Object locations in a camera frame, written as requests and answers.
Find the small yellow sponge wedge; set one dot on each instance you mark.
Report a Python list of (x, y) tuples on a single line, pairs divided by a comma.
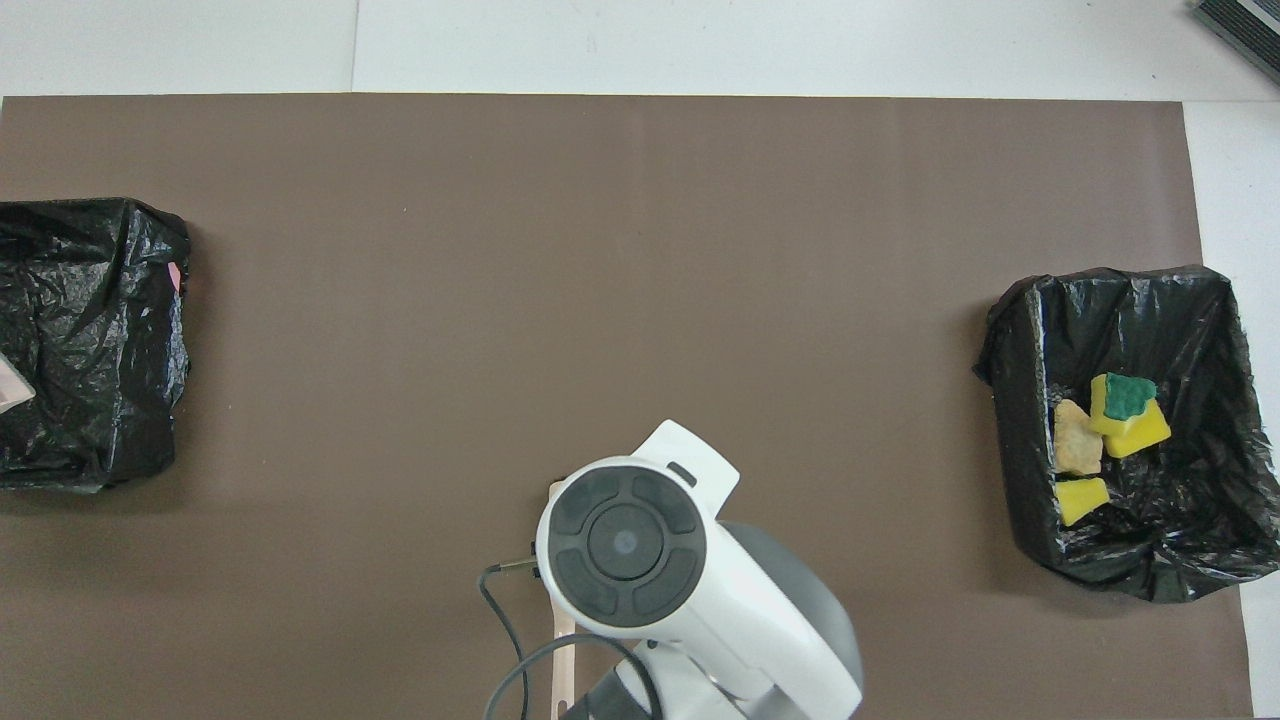
[(1082, 500)]

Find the grey device corner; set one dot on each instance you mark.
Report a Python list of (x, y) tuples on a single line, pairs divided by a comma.
[(1250, 25)]

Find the large yellow green-backed sponge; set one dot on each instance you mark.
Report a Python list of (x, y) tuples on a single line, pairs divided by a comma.
[(1130, 395)]

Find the black bag-lined trash bin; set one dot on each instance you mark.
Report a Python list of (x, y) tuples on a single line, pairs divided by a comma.
[(1180, 330)]

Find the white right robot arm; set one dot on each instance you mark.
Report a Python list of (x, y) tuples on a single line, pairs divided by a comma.
[(680, 600)]

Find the beige hand brush black bristles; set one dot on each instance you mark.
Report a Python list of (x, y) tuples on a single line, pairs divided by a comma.
[(563, 660)]

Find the beige plastic dustpan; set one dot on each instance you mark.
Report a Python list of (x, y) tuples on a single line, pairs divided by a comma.
[(12, 390)]

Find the brown table mat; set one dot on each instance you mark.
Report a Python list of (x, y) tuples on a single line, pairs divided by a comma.
[(500, 200)]

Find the yellow sponge slice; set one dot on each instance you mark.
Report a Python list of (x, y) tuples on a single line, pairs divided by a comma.
[(1145, 435)]

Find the tan sponge chunk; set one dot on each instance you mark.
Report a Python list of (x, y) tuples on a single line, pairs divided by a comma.
[(1078, 445)]

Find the black bag-lined bin pink tag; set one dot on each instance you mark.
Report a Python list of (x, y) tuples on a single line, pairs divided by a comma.
[(90, 300)]

